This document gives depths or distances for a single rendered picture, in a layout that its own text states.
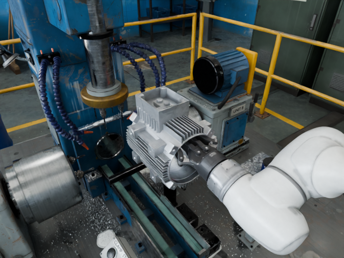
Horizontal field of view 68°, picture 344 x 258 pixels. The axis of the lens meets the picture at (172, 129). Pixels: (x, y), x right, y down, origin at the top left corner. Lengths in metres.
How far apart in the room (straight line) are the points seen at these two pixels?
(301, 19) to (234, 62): 2.75
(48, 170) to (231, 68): 0.89
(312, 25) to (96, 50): 3.29
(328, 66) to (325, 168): 3.38
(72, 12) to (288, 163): 0.72
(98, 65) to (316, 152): 0.72
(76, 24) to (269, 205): 0.73
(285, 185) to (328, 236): 0.79
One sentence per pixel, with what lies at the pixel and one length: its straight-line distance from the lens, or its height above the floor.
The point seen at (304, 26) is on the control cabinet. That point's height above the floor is 0.97.
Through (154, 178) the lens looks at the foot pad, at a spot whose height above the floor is 1.27.
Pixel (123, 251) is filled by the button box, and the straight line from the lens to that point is 0.81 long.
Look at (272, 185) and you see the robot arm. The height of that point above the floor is 1.40.
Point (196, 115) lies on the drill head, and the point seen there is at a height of 1.13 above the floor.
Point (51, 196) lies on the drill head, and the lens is 1.01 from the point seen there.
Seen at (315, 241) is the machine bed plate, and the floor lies 0.80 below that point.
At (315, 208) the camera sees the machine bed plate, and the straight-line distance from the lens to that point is 1.40.
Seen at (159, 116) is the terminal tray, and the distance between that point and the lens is 0.66.
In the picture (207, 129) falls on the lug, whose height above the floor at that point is 1.39.
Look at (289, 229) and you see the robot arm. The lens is 0.54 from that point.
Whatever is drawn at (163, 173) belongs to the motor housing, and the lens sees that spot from 0.65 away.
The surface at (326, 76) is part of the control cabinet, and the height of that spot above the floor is 0.45.
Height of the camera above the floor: 1.78
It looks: 35 degrees down
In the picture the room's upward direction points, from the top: straight up
